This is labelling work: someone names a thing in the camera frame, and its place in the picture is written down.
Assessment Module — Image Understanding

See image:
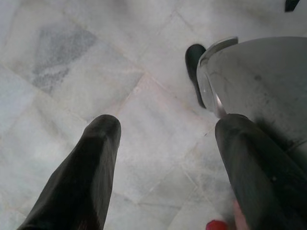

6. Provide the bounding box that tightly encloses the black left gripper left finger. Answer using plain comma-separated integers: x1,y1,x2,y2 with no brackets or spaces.
18,114,122,230

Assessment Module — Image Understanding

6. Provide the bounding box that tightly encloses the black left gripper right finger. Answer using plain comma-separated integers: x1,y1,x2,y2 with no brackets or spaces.
214,113,307,230

